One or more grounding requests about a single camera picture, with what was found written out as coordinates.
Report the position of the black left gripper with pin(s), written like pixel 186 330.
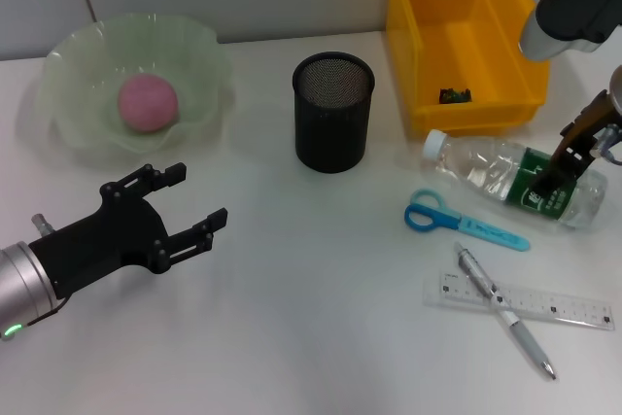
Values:
pixel 102 245

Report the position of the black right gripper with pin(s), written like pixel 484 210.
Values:
pixel 585 118

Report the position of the clear green-label water bottle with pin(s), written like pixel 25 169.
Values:
pixel 486 167

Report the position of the pink peach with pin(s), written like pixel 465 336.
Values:
pixel 148 103

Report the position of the blue sheathed scissors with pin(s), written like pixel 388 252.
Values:
pixel 476 228

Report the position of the clear plastic ruler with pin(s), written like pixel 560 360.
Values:
pixel 559 305

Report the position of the silver white pen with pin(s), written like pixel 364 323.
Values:
pixel 505 308

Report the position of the pale green glass fruit bowl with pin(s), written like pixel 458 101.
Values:
pixel 126 55

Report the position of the black mesh pen holder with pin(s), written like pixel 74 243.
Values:
pixel 333 114

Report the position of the yellow plastic bin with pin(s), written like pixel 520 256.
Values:
pixel 461 26

